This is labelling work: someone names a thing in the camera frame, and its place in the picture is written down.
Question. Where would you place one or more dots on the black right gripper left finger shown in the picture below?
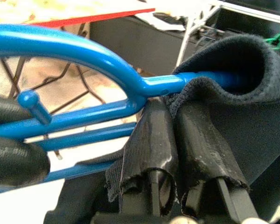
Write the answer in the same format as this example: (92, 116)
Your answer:
(151, 144)

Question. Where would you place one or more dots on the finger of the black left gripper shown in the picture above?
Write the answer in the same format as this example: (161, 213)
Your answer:
(18, 163)
(7, 109)

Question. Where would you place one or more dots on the blue plastic hanger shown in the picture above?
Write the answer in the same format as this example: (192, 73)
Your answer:
(72, 51)

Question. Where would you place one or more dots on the black TV console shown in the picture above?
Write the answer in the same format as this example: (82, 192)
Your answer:
(142, 44)

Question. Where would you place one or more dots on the marble folding table red edge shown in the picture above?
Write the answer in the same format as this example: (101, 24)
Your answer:
(72, 9)

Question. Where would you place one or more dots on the silver clothes rack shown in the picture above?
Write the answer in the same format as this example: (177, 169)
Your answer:
(189, 32)

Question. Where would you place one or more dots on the green plastic hanger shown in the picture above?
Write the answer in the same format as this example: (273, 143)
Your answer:
(278, 40)

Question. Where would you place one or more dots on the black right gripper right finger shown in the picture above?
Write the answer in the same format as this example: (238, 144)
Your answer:
(200, 151)

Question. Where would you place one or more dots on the black t-shirt white print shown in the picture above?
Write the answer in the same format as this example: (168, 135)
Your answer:
(247, 128)

